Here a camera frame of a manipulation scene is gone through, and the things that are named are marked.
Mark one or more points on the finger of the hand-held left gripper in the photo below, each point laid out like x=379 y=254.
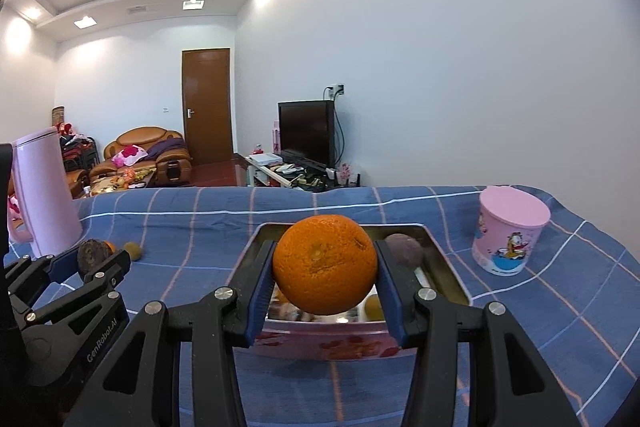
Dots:
x=112 y=267
x=62 y=264

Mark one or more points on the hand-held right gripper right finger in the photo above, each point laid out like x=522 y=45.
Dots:
x=391 y=307

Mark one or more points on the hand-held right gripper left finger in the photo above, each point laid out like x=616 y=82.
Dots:
x=260 y=307

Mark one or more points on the small yellow fruit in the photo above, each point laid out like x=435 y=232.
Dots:
x=372 y=309

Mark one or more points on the rough brown round fruit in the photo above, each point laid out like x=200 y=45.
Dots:
x=92 y=259

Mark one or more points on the pink printed tin box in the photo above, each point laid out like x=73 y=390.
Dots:
x=350 y=344

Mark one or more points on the dark purple passion fruit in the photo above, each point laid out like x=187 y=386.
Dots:
x=404 y=249

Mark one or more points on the orange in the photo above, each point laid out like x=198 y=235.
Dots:
x=110 y=248
x=325 y=264

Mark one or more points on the small green-brown kiwi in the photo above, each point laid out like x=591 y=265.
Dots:
x=135 y=251

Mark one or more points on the pink electric kettle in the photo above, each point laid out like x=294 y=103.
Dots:
x=45 y=192

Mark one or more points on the assorted fruit pile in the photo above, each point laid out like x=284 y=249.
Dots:
x=125 y=179

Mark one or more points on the wooden coffee table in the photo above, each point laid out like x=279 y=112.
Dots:
x=145 y=179

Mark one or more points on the orange-brown leather sofa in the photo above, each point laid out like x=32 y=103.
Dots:
x=165 y=172

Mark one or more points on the blue checked tablecloth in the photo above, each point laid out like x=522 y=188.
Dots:
x=500 y=332

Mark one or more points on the pink flowered cushion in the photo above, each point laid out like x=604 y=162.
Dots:
x=129 y=156

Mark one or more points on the rack with clothes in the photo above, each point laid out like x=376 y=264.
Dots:
x=77 y=147

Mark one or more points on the white television stand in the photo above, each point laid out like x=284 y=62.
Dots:
x=280 y=177

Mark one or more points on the purple cloth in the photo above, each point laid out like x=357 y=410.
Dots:
x=167 y=147

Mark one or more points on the pink cartoon cup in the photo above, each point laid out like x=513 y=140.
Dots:
x=507 y=232

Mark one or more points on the pink flowered packet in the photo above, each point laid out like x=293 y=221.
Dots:
x=344 y=174

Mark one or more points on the flat white box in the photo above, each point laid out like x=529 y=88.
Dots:
x=265 y=159

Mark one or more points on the tall pink box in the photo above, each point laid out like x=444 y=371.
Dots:
x=276 y=134

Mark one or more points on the black flat television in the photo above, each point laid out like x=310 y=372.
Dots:
x=305 y=132

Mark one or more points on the brown wooden door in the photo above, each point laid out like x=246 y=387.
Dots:
x=207 y=107

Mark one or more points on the square ceiling light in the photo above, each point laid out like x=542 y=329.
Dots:
x=84 y=22
x=193 y=5

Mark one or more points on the ceiling air vent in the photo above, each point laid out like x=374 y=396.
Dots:
x=138 y=10

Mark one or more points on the white wall socket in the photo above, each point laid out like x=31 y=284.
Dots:
x=334 y=91

